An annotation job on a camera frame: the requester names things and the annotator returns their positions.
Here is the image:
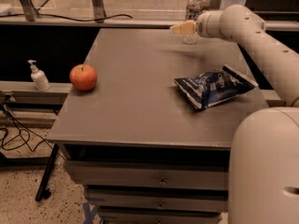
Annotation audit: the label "clear plastic water bottle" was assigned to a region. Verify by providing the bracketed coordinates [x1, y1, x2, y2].
[183, 0, 203, 45]

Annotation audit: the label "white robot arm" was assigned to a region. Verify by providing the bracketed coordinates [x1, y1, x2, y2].
[170, 5, 299, 224]

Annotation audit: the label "red apple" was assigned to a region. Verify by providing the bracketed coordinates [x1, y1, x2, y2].
[69, 64, 97, 91]

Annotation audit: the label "grey drawer cabinet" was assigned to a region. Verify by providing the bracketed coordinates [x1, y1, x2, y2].
[49, 29, 266, 224]

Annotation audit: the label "black cable on ledge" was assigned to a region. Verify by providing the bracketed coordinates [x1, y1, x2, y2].
[0, 12, 134, 22]

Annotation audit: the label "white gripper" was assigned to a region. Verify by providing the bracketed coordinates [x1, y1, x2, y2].
[170, 10, 223, 38]

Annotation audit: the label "blue chip bag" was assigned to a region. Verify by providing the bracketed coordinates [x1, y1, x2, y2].
[174, 64, 258, 109]

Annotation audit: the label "black metal floor stand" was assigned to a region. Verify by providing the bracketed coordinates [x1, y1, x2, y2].
[0, 143, 60, 203]

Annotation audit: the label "left metal bracket post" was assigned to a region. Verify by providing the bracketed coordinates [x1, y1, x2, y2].
[20, 0, 38, 21]

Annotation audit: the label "black floor cables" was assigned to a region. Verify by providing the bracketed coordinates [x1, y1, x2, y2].
[0, 91, 66, 161]

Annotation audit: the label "white pump dispenser bottle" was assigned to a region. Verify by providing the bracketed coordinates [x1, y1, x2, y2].
[28, 60, 50, 91]

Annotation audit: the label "middle metal bracket post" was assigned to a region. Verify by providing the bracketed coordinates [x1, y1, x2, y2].
[92, 0, 107, 22]

